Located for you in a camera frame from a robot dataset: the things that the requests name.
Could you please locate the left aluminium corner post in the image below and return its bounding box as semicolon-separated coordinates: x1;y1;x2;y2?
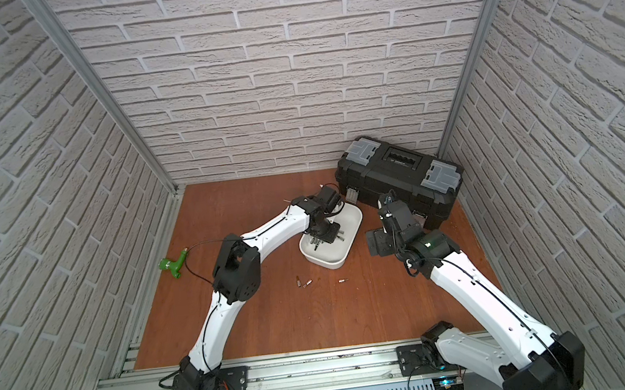
22;0;178;195

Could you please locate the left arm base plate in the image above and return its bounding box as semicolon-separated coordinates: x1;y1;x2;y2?
171;365;249;390

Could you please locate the aluminium corner post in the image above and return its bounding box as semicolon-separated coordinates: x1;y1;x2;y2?
22;0;178;195
436;0;500;156

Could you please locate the green toy drill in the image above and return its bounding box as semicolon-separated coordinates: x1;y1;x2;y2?
158;248;189;279

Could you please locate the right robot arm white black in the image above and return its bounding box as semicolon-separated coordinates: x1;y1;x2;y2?
366;193;586;390

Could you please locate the white rectangular storage box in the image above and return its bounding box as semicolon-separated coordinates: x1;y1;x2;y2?
294;202;370;275

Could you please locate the right aluminium corner post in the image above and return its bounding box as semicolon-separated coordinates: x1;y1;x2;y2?
436;0;500;156

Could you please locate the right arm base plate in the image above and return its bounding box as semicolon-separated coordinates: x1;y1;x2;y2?
395;343;468;377

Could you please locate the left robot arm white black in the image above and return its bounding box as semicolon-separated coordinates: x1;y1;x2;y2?
173;185;344;390

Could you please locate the black plastic toolbox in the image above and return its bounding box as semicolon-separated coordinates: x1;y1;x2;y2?
335;136;463;230

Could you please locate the aluminium mounting rail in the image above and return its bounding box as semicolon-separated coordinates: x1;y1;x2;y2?
78;315;567;390

